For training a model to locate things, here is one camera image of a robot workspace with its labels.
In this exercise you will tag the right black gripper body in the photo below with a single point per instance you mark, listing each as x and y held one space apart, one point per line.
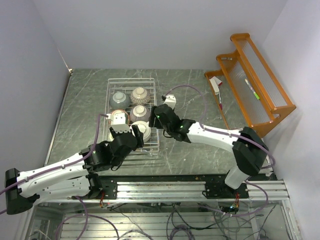
168 130

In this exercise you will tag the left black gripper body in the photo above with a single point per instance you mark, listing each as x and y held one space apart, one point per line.
118 161

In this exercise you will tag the purple striped bowl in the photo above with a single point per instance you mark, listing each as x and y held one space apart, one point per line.
139 113

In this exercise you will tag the red patterned bowl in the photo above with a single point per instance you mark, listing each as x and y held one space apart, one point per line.
119 111

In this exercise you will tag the white wire dish rack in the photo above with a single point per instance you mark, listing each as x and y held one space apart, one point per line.
152 146

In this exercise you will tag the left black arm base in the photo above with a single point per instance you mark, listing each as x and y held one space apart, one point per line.
105 188

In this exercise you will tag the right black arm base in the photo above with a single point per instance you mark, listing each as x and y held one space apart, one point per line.
215 188

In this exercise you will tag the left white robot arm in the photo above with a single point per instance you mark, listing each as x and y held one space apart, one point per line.
75 176

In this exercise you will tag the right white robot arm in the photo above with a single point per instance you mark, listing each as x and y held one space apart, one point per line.
247 147

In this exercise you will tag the orange wooden shelf rack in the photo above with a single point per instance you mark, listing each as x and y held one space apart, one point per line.
247 62

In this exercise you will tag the light grey bowl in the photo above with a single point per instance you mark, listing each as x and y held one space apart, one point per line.
110 135

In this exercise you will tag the beige patterned bowl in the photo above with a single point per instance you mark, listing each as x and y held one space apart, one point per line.
140 96

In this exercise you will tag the grey ceramic bowl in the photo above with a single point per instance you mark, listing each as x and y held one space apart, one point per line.
119 100

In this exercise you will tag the red marker pen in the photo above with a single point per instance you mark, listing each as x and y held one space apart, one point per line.
220 100

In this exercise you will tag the white red eraser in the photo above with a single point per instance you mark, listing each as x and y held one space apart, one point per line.
215 83

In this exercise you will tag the green tipped marker pen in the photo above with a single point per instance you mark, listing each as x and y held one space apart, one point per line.
252 89

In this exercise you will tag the white handled soup bowl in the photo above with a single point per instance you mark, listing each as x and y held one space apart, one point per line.
143 128

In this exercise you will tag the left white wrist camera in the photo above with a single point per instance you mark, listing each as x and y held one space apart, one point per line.
119 124

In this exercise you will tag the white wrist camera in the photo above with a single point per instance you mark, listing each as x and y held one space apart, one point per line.
119 124
169 100

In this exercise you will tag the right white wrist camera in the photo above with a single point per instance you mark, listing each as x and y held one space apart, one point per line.
169 100

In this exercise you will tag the aluminium mounting rail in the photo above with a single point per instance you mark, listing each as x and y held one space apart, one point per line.
188 191

